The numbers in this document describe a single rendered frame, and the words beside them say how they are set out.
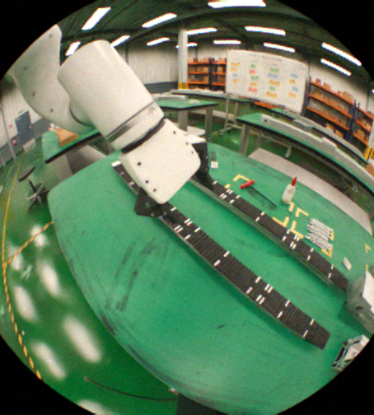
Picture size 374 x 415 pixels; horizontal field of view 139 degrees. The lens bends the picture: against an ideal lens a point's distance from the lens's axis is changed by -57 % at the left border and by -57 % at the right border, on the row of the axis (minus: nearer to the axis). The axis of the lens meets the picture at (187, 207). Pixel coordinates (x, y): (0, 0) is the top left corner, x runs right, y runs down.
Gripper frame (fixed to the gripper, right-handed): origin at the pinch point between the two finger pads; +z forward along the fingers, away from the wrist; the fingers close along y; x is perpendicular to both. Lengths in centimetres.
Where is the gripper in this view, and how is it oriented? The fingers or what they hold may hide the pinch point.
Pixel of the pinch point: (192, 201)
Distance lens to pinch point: 30.6
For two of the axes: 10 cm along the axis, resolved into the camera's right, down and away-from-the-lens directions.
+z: 4.8, 5.9, 6.5
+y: -6.6, 7.3, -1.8
